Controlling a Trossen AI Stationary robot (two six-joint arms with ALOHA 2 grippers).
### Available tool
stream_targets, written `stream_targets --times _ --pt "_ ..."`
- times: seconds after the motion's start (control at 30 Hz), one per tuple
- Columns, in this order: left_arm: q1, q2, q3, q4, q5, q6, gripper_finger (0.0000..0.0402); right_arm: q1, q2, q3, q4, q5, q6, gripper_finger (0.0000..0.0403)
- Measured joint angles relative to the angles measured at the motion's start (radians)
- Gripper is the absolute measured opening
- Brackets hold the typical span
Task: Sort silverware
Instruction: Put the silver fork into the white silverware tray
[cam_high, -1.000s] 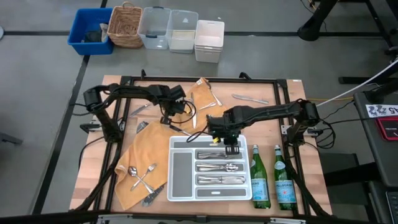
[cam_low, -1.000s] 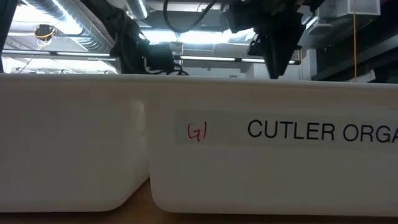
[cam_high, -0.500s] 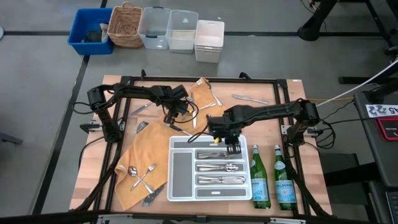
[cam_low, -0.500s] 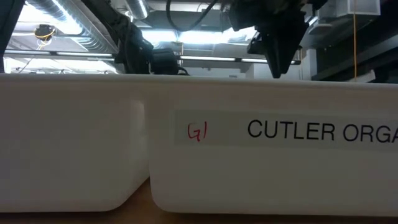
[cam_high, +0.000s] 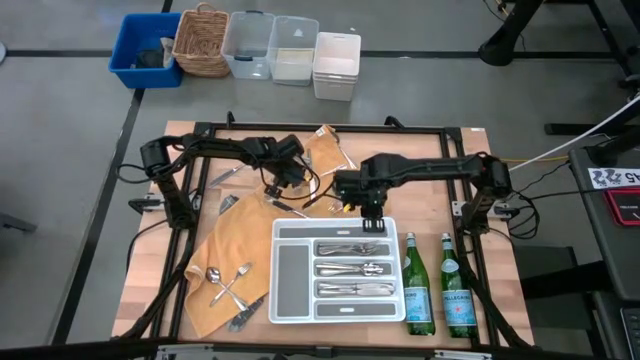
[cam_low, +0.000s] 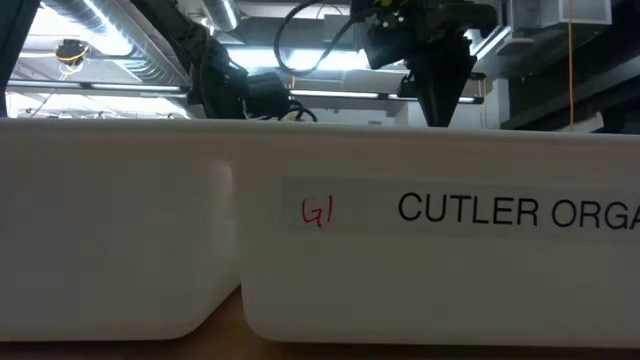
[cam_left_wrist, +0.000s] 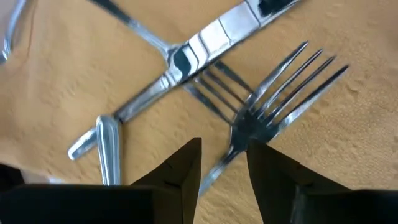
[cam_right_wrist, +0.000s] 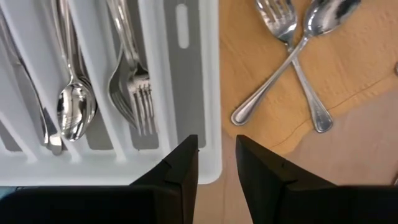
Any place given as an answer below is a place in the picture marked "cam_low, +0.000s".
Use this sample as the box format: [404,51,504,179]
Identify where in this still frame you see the round silver duct pipe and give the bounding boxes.
[199,0,241,32]

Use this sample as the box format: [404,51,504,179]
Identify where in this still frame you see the silver ventilation duct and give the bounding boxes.
[39,0,194,87]

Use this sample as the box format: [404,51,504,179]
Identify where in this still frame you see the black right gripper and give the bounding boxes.
[349,0,501,129]

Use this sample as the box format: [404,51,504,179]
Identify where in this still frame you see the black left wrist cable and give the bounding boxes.
[279,98,319,124]

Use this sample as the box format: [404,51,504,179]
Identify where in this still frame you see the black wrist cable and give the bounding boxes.
[273,0,374,77]
[279,98,319,124]

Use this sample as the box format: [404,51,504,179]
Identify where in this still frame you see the yellow hanging cord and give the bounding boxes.
[566,0,575,133]

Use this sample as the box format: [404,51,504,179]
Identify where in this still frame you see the white cutlery organizer tray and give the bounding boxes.
[0,117,640,350]

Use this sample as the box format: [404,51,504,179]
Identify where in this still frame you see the black yellow cord reel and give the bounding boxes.
[53,38,91,81]

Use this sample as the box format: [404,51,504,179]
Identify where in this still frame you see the long ceiling light rail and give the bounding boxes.
[4,78,486,105]

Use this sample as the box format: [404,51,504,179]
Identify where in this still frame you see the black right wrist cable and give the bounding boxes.
[273,0,374,77]

